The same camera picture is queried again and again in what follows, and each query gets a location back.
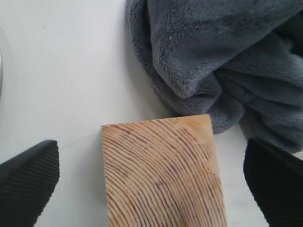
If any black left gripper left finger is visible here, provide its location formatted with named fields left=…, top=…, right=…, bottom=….
left=0, top=140, right=60, bottom=227

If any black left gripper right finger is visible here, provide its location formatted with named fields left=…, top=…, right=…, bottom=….
left=243, top=139, right=303, bottom=227

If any wooden cube block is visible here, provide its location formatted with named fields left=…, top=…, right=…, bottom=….
left=102, top=115, right=227, bottom=227

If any blue-grey fleece towel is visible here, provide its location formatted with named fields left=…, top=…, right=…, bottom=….
left=125, top=0, right=303, bottom=153

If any round stainless steel plate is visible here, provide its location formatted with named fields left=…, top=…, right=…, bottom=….
left=0, top=51, right=3, bottom=98

